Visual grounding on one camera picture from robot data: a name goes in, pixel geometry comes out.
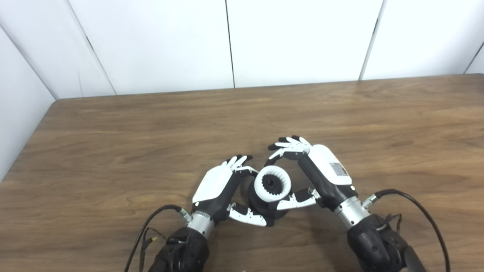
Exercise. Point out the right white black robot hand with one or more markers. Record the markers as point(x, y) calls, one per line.
point(329, 170)

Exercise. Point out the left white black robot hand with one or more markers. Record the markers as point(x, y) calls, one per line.
point(213, 183)

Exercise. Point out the round black stepped part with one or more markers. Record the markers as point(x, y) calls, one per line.
point(261, 207)

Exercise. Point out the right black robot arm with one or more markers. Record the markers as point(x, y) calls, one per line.
point(370, 245)

